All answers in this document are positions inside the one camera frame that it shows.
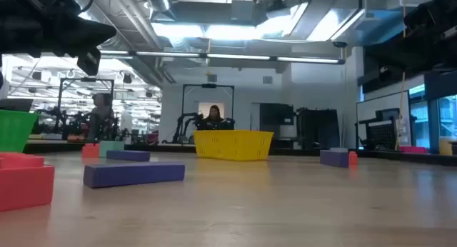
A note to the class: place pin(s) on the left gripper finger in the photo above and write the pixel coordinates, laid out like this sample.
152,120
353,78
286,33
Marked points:
82,36
89,61

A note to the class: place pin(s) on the teal foam block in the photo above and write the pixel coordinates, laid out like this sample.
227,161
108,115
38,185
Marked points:
112,147

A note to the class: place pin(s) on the orange studded toy brick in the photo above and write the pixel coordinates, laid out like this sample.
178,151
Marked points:
25,186
353,158
90,151

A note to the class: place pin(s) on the purple rectangular foam block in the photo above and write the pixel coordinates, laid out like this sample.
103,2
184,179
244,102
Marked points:
134,175
128,155
333,158

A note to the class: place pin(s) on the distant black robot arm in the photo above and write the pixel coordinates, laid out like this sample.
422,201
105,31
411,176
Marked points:
230,123
184,123

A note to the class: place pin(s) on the framed whiteboard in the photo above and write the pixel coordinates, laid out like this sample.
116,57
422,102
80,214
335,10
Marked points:
371,104

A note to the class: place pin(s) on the standing person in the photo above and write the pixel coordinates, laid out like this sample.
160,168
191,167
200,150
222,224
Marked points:
101,115

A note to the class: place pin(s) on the black pegboard stand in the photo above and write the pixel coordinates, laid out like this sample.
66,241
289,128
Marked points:
382,134

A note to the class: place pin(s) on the red plastic bin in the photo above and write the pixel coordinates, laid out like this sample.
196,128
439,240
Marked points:
413,150

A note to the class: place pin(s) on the dark flat screen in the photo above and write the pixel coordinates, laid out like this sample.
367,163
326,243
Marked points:
16,104

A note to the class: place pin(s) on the black cabinet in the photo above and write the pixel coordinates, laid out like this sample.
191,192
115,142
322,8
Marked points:
317,129

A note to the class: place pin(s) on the yellow cylindrical container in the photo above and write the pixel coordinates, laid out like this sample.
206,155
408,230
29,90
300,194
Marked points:
445,146

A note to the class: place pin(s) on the green plastic basket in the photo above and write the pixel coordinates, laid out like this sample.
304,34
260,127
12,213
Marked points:
14,131

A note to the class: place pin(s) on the seated person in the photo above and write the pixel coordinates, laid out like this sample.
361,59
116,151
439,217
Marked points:
214,118

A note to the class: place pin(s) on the long strip light bar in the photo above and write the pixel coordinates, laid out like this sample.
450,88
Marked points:
235,56

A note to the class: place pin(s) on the yellow plastic basket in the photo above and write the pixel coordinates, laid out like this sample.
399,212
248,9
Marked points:
232,145

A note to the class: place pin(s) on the black distant station frame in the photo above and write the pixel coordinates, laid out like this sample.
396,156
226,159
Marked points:
208,85
85,80

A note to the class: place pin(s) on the black ceiling camera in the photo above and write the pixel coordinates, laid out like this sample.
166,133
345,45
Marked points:
340,44

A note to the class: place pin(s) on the black aluminium table frame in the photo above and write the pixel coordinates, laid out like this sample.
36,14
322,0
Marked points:
53,147

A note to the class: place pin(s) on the black wall screen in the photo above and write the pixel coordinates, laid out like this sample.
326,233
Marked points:
276,114

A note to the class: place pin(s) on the grey wall vent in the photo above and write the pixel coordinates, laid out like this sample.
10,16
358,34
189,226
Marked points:
212,78
267,80

